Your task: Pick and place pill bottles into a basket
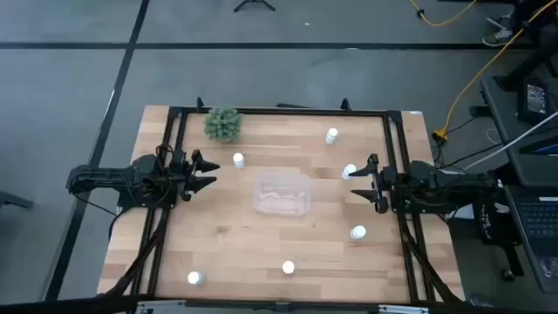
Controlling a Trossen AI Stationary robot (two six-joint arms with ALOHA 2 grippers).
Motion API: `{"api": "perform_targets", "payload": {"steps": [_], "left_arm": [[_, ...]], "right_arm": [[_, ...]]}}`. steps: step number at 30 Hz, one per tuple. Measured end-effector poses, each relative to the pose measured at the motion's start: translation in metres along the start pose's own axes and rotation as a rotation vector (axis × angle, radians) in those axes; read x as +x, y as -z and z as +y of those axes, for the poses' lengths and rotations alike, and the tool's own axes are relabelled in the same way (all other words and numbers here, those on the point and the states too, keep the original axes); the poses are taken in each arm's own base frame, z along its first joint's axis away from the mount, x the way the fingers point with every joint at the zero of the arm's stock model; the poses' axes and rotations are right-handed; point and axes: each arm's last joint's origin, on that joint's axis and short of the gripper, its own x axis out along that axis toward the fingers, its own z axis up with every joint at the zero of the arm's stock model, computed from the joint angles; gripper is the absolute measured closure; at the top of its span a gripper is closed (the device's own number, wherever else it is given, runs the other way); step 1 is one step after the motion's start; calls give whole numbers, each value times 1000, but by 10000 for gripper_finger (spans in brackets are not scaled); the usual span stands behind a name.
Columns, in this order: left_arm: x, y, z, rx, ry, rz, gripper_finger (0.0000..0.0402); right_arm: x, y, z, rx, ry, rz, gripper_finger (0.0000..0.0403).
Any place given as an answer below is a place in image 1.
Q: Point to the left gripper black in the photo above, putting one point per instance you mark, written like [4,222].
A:
[181,170]

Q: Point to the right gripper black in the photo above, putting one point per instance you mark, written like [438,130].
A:
[387,183]

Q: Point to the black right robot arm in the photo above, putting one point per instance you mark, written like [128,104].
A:
[440,185]

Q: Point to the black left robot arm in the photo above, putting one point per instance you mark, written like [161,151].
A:
[109,179]

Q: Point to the clear plastic basket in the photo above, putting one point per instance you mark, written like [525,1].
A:
[282,195]

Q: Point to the green potted plant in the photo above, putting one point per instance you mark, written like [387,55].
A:
[223,124]

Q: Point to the white box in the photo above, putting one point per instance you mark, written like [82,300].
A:
[465,212]

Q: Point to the black bag with white print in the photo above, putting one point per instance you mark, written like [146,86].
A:
[490,224]

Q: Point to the black side desk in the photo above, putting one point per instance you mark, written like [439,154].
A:
[508,126]

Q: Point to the black caster wheel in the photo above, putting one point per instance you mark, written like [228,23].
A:
[507,275]

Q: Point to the dark laptop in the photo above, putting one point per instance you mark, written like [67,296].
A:
[538,227]

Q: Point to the black tripod foot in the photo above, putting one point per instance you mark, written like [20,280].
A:
[254,4]

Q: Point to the black power brick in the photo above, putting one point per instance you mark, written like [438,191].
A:
[535,99]

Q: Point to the grey stand foot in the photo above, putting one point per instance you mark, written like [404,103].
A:
[15,200]

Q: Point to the person's shoe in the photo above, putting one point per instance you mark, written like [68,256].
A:
[498,37]

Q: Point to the person's leg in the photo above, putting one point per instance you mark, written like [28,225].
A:
[534,17]

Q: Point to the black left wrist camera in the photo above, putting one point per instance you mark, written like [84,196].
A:
[186,195]

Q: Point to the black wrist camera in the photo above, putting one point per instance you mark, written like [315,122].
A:
[382,205]
[186,195]

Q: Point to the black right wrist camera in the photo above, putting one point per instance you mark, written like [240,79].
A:
[382,205]

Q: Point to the black aluminium table frame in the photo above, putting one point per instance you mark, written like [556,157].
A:
[283,111]

